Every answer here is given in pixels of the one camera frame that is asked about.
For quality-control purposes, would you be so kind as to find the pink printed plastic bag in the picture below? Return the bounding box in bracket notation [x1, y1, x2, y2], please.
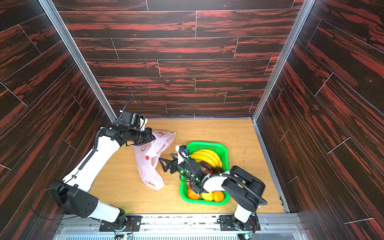
[134, 131, 176, 190]

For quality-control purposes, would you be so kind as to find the dark round fake mangosteen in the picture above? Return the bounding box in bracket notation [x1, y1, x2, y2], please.
[212, 167, 224, 174]

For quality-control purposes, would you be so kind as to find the orange fake orange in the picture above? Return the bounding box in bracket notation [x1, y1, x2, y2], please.
[212, 191, 225, 202]
[188, 188, 201, 200]

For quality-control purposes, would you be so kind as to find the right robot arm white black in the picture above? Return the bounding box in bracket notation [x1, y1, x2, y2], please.
[159, 154, 268, 231]

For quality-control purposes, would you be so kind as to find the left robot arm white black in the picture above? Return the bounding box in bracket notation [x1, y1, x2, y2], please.
[49, 127, 155, 231]

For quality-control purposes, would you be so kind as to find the dark brown fake date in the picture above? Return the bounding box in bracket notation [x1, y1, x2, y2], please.
[200, 161, 214, 171]

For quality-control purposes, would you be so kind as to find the yellow fake banana bunch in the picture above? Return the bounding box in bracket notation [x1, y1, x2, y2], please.
[191, 149, 223, 168]

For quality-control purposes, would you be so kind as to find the yellow fake lemon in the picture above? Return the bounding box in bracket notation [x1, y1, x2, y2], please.
[201, 192, 213, 201]

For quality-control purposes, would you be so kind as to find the green plastic perforated basket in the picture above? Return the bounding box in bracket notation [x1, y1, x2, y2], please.
[179, 141, 231, 207]

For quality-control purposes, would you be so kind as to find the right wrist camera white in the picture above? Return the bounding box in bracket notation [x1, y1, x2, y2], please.
[176, 145, 190, 164]

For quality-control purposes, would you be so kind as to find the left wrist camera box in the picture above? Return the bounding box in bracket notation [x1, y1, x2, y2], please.
[117, 111, 148, 131]

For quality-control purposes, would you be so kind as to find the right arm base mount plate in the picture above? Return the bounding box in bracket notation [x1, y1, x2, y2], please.
[217, 214, 261, 232]

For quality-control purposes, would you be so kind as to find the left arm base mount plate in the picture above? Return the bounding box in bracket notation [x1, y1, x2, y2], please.
[99, 215, 143, 233]

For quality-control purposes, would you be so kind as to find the metal front rail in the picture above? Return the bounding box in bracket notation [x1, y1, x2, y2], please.
[53, 214, 309, 240]

